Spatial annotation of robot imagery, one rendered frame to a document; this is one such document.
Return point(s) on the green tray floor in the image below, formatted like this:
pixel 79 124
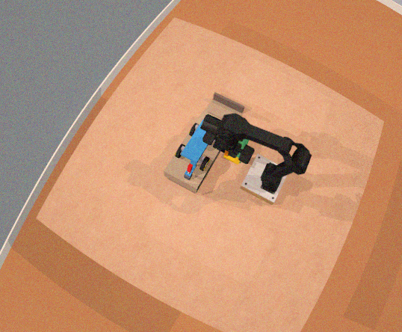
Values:
pixel 242 145

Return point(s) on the tan wooden ramp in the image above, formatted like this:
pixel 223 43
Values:
pixel 175 170

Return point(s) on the yellow chock with orange handle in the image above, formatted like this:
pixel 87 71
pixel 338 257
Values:
pixel 235 160

